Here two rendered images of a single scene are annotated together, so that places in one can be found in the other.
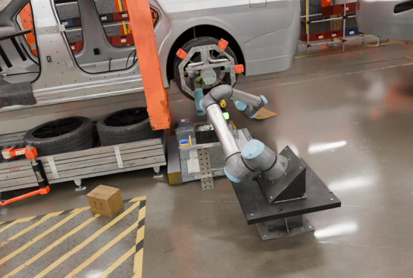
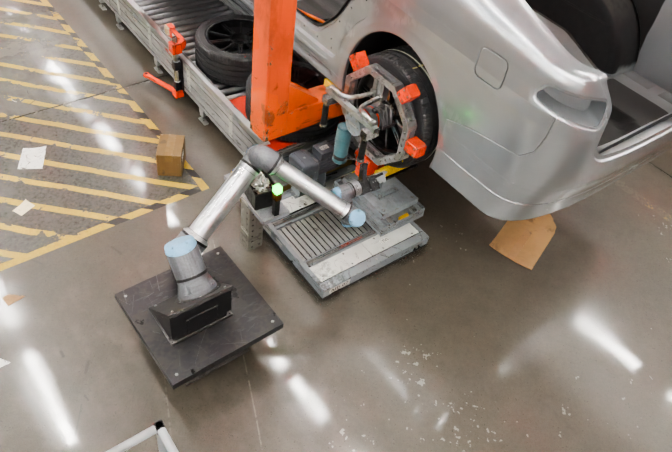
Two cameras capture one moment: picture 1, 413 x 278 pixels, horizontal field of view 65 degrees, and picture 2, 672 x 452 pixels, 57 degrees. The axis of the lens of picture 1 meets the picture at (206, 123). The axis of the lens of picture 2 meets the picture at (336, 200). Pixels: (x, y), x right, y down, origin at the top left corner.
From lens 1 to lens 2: 2.80 m
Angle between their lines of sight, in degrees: 47
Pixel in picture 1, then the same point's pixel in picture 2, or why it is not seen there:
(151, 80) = (259, 70)
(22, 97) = not seen: outside the picture
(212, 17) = (419, 41)
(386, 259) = not seen: outside the picture
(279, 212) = (135, 322)
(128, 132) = not seen: hidden behind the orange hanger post
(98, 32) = not seen: outside the picture
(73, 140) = (223, 65)
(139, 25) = not seen: outside the picture
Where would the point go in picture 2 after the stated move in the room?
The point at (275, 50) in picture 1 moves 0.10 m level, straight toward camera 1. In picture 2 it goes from (482, 171) to (464, 174)
